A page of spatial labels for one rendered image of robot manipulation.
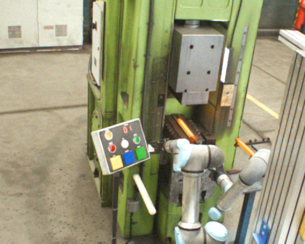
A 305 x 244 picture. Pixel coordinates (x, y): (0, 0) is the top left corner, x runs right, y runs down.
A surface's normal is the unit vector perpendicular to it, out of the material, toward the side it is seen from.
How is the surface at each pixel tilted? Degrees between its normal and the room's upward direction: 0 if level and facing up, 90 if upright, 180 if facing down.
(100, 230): 0
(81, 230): 0
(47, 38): 90
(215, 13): 90
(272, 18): 90
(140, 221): 90
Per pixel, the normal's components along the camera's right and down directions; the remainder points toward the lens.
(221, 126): 0.34, 0.45
